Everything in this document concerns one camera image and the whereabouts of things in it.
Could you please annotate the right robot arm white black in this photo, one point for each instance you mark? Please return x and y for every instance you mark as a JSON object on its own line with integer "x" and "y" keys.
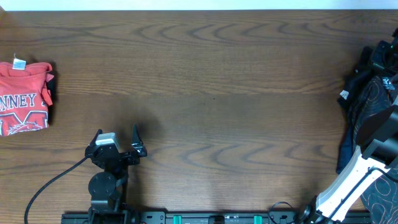
{"x": 375, "y": 154}

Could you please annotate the red folded printed t-shirt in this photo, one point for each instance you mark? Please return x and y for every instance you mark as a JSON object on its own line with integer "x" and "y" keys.
{"x": 25, "y": 98}

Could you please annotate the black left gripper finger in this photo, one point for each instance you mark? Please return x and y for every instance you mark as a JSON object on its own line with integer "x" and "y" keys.
{"x": 93, "y": 141}
{"x": 137, "y": 143}

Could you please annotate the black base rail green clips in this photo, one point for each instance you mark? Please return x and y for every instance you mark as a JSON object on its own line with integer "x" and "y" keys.
{"x": 284, "y": 217}

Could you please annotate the black cycling jersey orange lines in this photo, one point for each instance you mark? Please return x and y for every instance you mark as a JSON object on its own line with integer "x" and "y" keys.
{"x": 365, "y": 93}

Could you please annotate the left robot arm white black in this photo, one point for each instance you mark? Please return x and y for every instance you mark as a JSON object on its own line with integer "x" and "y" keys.
{"x": 108, "y": 188}

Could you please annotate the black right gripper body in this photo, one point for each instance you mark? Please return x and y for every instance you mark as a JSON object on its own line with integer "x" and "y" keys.
{"x": 385, "y": 58}

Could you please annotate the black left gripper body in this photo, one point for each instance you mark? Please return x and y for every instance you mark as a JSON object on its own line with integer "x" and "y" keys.
{"x": 125, "y": 156}

